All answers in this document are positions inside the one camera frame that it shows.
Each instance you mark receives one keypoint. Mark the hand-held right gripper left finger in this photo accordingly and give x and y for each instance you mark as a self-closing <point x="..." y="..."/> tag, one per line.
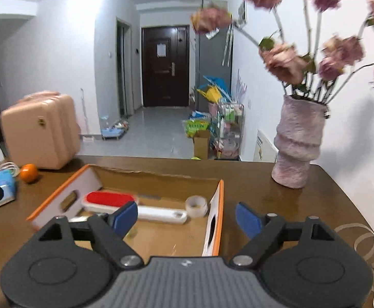
<point x="126" y="217"/>

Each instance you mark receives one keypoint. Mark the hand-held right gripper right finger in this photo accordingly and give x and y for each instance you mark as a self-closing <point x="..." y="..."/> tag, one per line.
<point x="247" y="220"/>

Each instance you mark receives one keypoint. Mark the red and white lint brush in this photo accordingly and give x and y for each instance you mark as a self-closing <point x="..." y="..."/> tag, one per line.
<point x="110" y="198"/>

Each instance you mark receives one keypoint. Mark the orange cardboard box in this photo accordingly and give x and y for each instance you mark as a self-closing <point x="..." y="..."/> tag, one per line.
<point x="161" y="234"/>

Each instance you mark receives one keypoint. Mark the clear tape roll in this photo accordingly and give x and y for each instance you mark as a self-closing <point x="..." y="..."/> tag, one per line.
<point x="196" y="206"/>

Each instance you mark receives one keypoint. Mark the orange fruit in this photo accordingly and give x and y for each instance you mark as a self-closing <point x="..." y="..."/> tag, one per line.
<point x="29" y="173"/>

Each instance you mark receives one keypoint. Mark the pink ribbed suitcase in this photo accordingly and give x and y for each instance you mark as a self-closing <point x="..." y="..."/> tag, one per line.
<point x="39" y="134"/>

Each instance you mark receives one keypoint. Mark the white leaning board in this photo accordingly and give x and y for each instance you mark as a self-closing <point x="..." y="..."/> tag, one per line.
<point x="264" y="149"/>

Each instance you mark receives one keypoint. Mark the brown cardboard box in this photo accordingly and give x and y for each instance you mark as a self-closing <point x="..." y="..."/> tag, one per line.
<point x="201" y="144"/>

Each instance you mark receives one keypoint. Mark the rolling storage cart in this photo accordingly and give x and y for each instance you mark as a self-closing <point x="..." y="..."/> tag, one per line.
<point x="230" y="131"/>

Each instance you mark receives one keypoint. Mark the pink textured vase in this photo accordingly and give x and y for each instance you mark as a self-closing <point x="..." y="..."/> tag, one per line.
<point x="297" y="141"/>

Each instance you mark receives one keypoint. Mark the yellow green bag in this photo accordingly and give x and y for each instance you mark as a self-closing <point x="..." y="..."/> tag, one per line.
<point x="195" y="127"/>

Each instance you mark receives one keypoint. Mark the blue and yellow toys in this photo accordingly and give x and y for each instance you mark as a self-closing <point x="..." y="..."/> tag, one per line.
<point x="214" y="89"/>

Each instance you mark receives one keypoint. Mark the interior side door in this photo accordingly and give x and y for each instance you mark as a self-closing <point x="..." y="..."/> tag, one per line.
<point x="122" y="70"/>

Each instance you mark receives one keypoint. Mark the dark brown entrance door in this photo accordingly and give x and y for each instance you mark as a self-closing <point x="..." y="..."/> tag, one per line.
<point x="164" y="70"/>

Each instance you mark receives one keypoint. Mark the bunch of dried pink roses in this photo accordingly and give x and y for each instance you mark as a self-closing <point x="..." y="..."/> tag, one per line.
<point x="283" y="57"/>

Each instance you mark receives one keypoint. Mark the grey refrigerator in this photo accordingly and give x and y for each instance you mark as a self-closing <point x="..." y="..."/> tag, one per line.
<point x="211" y="57"/>

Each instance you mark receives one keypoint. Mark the purple wall decoration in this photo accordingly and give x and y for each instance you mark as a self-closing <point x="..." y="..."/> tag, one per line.
<point x="241" y="86"/>

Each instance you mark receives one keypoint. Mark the wall picture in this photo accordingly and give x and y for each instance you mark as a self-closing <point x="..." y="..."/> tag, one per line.
<point x="242" y="14"/>

